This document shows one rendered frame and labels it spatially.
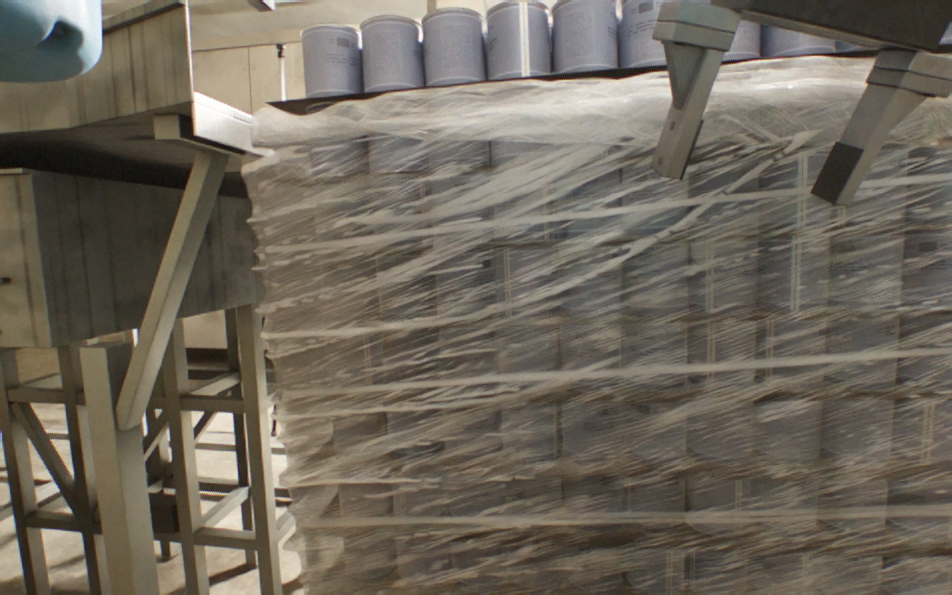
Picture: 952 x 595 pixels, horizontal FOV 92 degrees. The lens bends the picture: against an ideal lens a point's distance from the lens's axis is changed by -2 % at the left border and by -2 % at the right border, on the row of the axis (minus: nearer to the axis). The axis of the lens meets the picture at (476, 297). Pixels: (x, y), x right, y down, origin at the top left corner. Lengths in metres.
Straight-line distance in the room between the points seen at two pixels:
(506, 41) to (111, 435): 0.68
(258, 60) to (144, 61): 3.34
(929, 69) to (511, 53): 0.32
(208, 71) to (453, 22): 3.64
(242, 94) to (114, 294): 3.17
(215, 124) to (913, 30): 0.55
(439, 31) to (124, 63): 0.32
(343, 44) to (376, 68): 0.05
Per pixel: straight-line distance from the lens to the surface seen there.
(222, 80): 4.05
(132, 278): 0.88
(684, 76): 0.35
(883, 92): 0.43
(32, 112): 0.75
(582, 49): 0.53
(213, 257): 1.02
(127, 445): 0.80
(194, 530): 1.40
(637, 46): 0.54
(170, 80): 0.56
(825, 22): 0.37
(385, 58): 0.55
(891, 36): 0.40
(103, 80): 0.66
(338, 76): 0.57
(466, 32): 0.55
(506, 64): 0.53
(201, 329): 4.12
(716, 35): 0.35
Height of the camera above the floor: 0.94
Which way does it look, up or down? 7 degrees down
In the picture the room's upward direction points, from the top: 1 degrees counter-clockwise
